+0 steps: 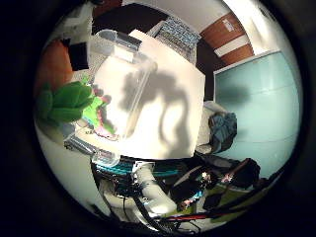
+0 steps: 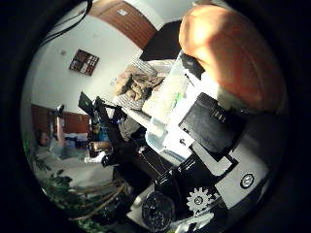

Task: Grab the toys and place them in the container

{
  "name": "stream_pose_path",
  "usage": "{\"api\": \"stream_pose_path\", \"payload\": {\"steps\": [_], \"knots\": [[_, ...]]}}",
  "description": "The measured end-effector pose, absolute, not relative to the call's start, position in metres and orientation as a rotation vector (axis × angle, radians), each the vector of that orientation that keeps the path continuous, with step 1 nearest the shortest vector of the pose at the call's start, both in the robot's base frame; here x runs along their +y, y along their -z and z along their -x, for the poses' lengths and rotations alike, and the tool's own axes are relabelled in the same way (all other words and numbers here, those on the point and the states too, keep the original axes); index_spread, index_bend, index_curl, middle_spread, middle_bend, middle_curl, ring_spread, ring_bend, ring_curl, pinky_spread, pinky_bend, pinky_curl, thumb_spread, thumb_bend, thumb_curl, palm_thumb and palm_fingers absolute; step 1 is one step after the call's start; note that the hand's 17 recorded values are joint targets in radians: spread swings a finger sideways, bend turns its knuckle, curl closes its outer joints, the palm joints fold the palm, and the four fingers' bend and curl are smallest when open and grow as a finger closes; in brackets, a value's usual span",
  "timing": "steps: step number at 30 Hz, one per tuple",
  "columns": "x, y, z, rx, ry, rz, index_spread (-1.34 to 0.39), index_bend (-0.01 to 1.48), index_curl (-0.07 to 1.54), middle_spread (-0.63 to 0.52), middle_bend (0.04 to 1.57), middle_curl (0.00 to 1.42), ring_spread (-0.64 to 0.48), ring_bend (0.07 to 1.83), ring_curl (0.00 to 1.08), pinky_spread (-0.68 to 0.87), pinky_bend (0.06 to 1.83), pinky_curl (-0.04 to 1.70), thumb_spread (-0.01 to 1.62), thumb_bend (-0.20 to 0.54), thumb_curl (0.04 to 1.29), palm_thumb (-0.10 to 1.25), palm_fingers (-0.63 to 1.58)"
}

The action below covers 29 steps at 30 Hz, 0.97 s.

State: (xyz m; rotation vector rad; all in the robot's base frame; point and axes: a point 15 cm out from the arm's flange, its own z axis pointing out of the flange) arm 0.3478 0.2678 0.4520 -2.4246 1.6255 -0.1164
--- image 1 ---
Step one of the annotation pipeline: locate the black bag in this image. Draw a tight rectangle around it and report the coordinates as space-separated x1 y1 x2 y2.
226 157 262 189

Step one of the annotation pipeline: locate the small pink toy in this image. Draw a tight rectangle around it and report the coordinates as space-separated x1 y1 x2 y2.
93 86 119 139

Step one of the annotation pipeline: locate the olive green mat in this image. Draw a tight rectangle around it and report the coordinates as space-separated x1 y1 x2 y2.
203 184 265 212

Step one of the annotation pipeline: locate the teal ribbed foam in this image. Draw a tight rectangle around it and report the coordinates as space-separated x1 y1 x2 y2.
95 159 181 179

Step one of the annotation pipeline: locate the blue patterned fabric bin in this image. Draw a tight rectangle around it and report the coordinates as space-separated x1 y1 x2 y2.
154 16 202 64

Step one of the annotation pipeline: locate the clear plastic container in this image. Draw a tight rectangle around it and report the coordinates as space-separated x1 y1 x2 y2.
63 29 159 168

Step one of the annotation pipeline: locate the black cable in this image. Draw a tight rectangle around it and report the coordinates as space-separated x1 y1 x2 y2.
130 194 173 232

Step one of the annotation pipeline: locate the teal glass board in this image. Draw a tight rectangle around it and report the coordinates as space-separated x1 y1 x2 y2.
213 48 302 179

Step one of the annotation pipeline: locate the red cable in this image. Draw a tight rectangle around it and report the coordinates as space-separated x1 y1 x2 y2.
164 211 225 222

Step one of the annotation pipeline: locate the small light green toy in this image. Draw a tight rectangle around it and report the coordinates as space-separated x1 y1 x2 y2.
82 95 117 134

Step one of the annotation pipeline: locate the blue grey jacket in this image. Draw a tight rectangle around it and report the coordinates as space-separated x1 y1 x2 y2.
207 112 238 154

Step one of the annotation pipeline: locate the big green plush toy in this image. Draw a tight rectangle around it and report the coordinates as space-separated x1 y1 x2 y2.
35 81 97 124

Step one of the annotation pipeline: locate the white sign on wood panel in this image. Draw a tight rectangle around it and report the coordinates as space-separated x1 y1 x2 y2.
221 19 236 33

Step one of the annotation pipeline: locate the beige chair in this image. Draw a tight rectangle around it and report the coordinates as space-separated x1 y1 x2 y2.
196 100 229 156

